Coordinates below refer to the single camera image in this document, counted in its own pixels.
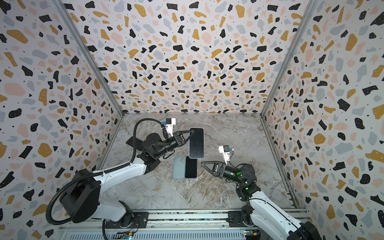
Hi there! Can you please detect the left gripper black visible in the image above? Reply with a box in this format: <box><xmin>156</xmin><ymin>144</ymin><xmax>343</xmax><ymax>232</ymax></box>
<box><xmin>154</xmin><ymin>131</ymin><xmax>194</xmax><ymax>160</ymax></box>

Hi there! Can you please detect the black phone blue back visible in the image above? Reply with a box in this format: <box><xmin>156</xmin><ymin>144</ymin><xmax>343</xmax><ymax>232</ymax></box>
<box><xmin>185</xmin><ymin>157</ymin><xmax>197</xmax><ymax>179</ymax></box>

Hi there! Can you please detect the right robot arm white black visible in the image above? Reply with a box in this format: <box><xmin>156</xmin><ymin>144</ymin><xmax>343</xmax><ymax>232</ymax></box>
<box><xmin>201</xmin><ymin>161</ymin><xmax>321</xmax><ymax>240</ymax></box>

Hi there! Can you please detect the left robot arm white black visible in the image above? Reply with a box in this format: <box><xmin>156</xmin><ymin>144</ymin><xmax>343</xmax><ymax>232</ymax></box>
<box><xmin>46</xmin><ymin>130</ymin><xmax>195</xmax><ymax>228</ymax></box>

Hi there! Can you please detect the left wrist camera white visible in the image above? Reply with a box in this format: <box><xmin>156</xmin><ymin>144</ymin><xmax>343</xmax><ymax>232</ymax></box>
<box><xmin>163</xmin><ymin>118</ymin><xmax>176</xmax><ymax>136</ymax></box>

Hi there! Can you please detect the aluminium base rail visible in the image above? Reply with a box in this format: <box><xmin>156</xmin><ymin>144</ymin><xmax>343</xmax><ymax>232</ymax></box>
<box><xmin>56</xmin><ymin>208</ymin><xmax>316</xmax><ymax>240</ymax></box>

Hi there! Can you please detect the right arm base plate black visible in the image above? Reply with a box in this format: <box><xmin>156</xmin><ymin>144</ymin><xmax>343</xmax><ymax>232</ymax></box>
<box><xmin>226</xmin><ymin>211</ymin><xmax>254</xmax><ymax>228</ymax></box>

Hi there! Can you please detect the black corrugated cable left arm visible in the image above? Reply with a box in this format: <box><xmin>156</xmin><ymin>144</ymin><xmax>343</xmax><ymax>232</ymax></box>
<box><xmin>44</xmin><ymin>118</ymin><xmax>167</xmax><ymax>226</ymax></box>

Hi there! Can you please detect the white ribbed cable tray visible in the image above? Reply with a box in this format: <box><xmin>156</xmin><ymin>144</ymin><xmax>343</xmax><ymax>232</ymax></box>
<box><xmin>60</xmin><ymin>230</ymin><xmax>246</xmax><ymax>240</ymax></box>

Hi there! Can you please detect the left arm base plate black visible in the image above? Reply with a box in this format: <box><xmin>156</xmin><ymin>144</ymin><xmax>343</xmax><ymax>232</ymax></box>
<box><xmin>105</xmin><ymin>212</ymin><xmax>149</xmax><ymax>230</ymax></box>

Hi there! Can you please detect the right corner aluminium post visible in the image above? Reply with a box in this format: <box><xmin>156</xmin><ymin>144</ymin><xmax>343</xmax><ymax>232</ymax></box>
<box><xmin>260</xmin><ymin>0</ymin><xmax>319</xmax><ymax>119</ymax></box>

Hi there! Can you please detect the corner aluminium post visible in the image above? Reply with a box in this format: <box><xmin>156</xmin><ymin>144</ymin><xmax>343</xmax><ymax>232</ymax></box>
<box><xmin>50</xmin><ymin>0</ymin><xmax>124</xmax><ymax>118</ymax></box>
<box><xmin>260</xmin><ymin>0</ymin><xmax>319</xmax><ymax>119</ymax></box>

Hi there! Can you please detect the left corner aluminium post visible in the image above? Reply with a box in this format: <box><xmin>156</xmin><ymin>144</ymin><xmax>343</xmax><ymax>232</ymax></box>
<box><xmin>50</xmin><ymin>0</ymin><xmax>124</xmax><ymax>118</ymax></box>

